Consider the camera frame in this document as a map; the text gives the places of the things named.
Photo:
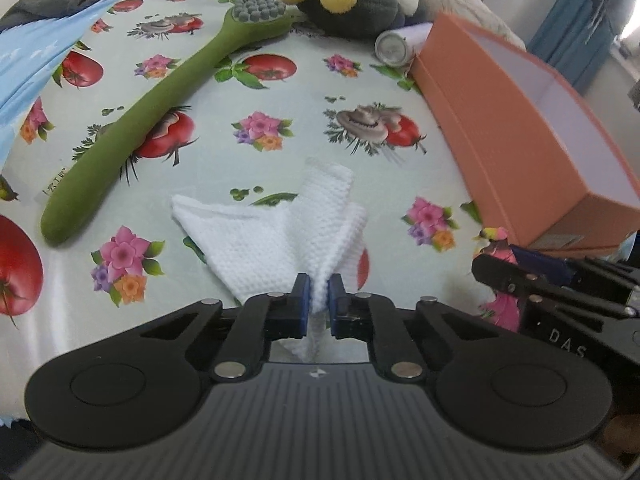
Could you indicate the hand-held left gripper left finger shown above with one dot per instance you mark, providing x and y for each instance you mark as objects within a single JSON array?
[{"x": 301, "y": 307}]

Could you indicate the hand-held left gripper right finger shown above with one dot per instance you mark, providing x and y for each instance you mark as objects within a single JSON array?
[{"x": 334, "y": 310}]

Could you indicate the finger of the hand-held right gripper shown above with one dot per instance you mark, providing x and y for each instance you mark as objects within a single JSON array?
[
  {"x": 545, "y": 266},
  {"x": 505, "y": 275}
]

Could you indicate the pink yellow small toy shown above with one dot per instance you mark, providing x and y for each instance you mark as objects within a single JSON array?
[{"x": 495, "y": 240}]

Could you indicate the white knitted cloth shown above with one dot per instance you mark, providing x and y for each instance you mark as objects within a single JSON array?
[{"x": 260, "y": 240}]

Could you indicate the orange cardboard box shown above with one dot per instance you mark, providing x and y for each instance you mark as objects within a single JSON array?
[{"x": 510, "y": 135}]

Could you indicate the floral fruit print tablecloth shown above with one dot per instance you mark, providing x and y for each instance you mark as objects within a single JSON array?
[{"x": 310, "y": 85}]

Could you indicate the blue curtain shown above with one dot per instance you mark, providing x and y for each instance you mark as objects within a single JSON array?
[{"x": 575, "y": 20}]

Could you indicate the green massage brush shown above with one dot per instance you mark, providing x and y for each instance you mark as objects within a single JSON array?
[{"x": 150, "y": 110}]

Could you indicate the white cylinder tube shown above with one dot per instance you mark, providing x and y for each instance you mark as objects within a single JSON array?
[{"x": 400, "y": 42}]

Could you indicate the grey penguin plush toy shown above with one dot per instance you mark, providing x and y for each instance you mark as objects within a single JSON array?
[{"x": 360, "y": 10}]

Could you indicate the light blue sheet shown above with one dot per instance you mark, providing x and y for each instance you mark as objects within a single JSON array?
[{"x": 35, "y": 55}]

